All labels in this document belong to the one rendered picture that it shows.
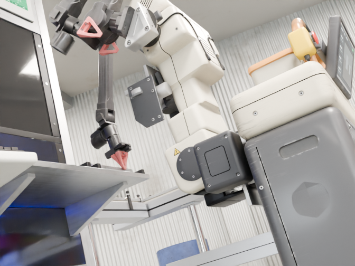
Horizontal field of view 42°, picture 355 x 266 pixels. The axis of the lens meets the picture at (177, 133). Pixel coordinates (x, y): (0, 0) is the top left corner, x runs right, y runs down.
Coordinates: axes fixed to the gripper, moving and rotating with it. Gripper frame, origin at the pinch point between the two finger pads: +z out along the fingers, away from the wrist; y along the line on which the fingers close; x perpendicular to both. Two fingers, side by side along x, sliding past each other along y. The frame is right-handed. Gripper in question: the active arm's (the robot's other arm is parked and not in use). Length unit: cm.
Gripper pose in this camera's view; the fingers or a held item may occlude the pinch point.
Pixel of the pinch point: (124, 167)
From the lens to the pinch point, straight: 192.2
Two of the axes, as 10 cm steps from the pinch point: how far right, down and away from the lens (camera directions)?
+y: -7.8, 5.0, 3.8
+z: 3.7, 8.5, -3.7
